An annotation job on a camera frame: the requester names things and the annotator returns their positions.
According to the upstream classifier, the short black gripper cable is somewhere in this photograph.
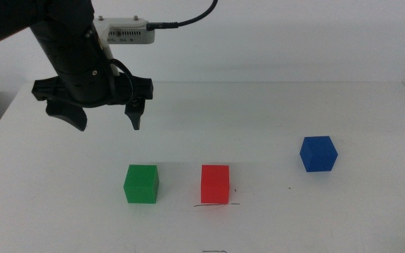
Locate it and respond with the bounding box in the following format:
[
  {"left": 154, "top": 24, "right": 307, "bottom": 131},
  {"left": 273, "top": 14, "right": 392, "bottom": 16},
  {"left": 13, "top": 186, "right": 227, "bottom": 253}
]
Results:
[{"left": 109, "top": 58, "right": 136, "bottom": 103}]

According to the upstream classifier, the green cube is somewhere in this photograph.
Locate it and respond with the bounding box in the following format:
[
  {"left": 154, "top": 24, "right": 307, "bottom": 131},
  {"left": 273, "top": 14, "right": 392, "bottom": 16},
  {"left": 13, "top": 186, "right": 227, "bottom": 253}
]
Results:
[{"left": 123, "top": 164, "right": 160, "bottom": 205}]

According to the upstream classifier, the blue cube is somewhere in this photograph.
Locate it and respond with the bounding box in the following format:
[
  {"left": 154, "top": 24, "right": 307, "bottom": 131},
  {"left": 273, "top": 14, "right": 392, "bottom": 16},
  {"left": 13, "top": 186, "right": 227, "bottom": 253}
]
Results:
[{"left": 299, "top": 136, "right": 339, "bottom": 173}]

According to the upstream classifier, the red cube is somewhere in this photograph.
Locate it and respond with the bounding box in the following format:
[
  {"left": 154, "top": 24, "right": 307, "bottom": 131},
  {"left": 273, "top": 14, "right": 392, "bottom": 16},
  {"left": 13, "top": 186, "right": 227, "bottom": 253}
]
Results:
[{"left": 200, "top": 164, "right": 231, "bottom": 205}]

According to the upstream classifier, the black left camera cable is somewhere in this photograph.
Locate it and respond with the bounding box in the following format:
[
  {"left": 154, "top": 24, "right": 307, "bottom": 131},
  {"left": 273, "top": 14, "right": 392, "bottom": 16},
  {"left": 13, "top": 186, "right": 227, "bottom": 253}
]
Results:
[{"left": 146, "top": 0, "right": 219, "bottom": 31}]

